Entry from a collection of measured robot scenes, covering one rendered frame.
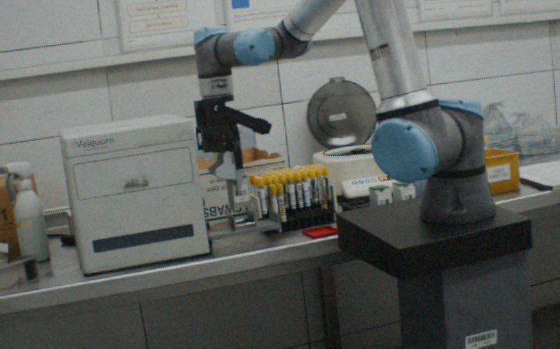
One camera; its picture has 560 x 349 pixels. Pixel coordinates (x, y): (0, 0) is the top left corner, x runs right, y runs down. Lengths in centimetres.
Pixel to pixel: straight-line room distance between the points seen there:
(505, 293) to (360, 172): 71
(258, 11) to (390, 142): 110
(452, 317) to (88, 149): 80
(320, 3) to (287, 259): 55
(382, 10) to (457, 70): 130
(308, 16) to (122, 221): 58
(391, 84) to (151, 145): 55
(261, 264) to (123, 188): 34
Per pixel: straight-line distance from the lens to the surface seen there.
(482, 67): 267
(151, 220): 163
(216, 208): 196
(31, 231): 183
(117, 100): 224
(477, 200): 146
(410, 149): 130
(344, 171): 206
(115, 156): 161
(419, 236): 139
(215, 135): 165
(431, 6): 257
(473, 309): 147
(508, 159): 200
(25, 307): 162
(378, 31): 133
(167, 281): 163
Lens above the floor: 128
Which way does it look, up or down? 8 degrees down
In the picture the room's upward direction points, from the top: 7 degrees counter-clockwise
